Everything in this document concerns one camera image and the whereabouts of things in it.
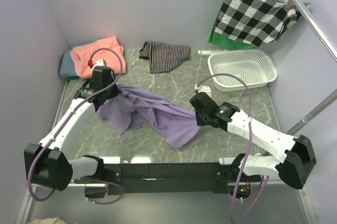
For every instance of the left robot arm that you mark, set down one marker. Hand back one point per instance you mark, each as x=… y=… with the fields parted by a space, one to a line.
x=46 y=163

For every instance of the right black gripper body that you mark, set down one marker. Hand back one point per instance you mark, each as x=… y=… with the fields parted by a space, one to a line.
x=199 y=104

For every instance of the beige cloth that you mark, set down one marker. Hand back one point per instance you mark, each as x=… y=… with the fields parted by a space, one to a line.
x=55 y=220

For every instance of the black white striped shirt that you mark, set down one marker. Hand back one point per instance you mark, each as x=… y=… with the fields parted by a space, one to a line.
x=163 y=57

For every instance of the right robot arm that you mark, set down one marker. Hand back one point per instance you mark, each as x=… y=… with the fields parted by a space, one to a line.
x=291 y=159

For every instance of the pink folded t shirt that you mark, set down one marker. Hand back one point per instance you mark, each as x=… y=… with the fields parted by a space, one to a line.
x=81 y=55

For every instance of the silver metal rack pole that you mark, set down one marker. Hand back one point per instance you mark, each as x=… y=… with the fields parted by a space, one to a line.
x=315 y=28

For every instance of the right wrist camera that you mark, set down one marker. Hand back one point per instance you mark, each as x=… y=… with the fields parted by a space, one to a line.
x=203 y=89

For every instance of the purple t shirt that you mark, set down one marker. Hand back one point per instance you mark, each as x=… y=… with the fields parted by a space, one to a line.
x=133 y=106

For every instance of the green hanging cloth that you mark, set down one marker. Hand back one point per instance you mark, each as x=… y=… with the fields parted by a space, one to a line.
x=226 y=43

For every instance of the white plastic laundry basket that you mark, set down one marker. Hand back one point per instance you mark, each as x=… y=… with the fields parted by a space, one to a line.
x=254 y=67

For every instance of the black base beam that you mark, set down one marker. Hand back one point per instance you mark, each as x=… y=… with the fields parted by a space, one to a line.
x=171 y=177

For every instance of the green folded t shirt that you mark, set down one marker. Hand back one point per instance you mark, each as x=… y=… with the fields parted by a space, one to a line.
x=73 y=78

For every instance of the silver diagonal rack pole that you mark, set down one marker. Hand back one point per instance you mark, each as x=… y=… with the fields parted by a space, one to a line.
x=320 y=126

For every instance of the black white checkered cloth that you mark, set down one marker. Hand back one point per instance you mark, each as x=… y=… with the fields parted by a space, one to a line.
x=255 y=22

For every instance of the white rack foot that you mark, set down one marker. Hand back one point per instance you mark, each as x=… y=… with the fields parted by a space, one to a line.
x=209 y=52

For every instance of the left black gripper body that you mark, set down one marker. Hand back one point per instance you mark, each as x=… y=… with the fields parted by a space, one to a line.
x=106 y=97

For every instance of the grey-blue folded t shirt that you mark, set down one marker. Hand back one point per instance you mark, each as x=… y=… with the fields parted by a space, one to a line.
x=67 y=68

